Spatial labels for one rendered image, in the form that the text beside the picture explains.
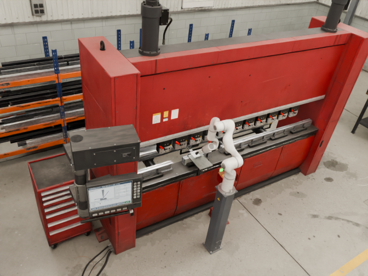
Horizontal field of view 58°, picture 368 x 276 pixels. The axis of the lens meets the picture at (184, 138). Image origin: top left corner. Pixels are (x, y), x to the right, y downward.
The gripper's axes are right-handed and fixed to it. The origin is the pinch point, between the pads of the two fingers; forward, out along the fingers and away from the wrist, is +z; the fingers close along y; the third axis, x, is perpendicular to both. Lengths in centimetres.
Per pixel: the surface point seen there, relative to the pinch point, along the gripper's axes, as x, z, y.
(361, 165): 98, 57, -333
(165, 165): 1.6, 11.4, 39.8
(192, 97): -52, -54, 16
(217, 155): 8.1, 18.3, -34.7
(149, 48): -93, -92, 64
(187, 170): 14.4, 13.1, 15.1
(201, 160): 9.7, 0.7, -0.2
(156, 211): 49, 48, 55
